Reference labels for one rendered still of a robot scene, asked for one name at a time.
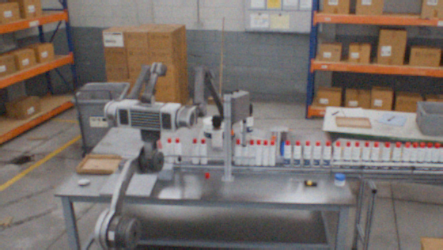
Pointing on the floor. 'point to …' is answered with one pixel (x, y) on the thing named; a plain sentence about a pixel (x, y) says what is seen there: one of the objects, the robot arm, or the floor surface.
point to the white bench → (380, 131)
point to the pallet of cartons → (115, 49)
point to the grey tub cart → (96, 111)
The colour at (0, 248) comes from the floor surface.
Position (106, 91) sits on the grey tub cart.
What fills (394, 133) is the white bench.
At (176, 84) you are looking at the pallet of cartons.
